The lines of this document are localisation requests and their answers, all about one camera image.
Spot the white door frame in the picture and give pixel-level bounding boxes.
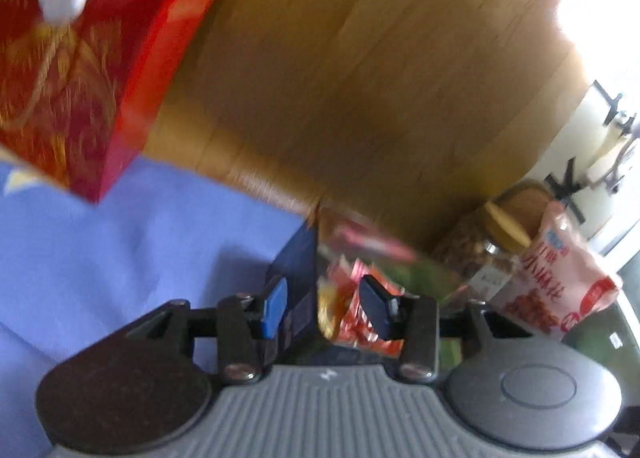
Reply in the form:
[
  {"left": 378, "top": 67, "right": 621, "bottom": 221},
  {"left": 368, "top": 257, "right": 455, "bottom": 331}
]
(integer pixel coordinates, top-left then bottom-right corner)
[{"left": 585, "top": 208, "right": 640, "bottom": 259}]

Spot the orange red snack packet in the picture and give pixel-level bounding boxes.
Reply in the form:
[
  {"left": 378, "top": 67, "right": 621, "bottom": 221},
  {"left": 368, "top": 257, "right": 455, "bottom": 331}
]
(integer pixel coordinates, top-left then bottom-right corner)
[{"left": 317, "top": 258, "right": 406, "bottom": 359}]

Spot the red gift box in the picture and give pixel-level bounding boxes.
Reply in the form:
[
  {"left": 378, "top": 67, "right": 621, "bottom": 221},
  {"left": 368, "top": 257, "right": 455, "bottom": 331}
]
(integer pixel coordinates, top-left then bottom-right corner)
[{"left": 0, "top": 0, "right": 233, "bottom": 203}]

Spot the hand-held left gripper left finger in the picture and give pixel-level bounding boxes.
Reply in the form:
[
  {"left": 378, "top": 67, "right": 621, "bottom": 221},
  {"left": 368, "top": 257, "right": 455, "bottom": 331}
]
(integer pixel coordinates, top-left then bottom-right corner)
[{"left": 125, "top": 278, "right": 288, "bottom": 386}]

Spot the pink twisted dough snack bag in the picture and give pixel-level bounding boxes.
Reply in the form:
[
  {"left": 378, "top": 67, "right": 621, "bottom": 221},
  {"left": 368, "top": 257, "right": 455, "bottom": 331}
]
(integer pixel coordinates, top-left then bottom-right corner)
[{"left": 492, "top": 200, "right": 623, "bottom": 344}]

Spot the black printed storage box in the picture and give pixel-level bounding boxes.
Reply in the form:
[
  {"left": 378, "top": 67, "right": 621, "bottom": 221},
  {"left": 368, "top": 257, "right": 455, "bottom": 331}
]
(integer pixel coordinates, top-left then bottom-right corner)
[{"left": 262, "top": 205, "right": 471, "bottom": 364}]

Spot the clear nut jar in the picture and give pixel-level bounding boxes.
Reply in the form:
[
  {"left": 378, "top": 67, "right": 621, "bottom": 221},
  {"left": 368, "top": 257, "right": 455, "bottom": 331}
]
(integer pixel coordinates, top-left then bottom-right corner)
[{"left": 430, "top": 198, "right": 521, "bottom": 299}]

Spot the green snack packet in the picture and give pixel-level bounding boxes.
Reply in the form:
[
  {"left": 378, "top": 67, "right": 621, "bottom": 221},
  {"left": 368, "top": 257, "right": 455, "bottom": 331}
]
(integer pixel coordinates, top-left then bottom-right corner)
[{"left": 380, "top": 253, "right": 471, "bottom": 309}]

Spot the green patterned glass door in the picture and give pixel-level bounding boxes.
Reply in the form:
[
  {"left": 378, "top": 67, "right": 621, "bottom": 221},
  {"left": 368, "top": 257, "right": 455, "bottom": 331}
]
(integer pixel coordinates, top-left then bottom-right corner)
[{"left": 565, "top": 298, "right": 640, "bottom": 374}]

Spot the wood grain wall panel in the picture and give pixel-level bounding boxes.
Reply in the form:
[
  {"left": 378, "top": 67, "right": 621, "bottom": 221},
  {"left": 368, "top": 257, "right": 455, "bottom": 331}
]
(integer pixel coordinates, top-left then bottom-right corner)
[{"left": 145, "top": 0, "right": 601, "bottom": 263}]

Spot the blue printed bed cloth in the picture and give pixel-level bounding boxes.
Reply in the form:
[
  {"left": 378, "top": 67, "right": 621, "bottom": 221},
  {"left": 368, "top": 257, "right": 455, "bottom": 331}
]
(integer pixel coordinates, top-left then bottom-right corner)
[{"left": 0, "top": 148, "right": 321, "bottom": 458}]

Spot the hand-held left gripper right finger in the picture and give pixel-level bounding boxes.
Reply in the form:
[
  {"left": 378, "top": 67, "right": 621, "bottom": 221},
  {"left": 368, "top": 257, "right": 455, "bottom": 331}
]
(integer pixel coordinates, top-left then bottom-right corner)
[{"left": 360, "top": 275, "right": 533, "bottom": 385}]

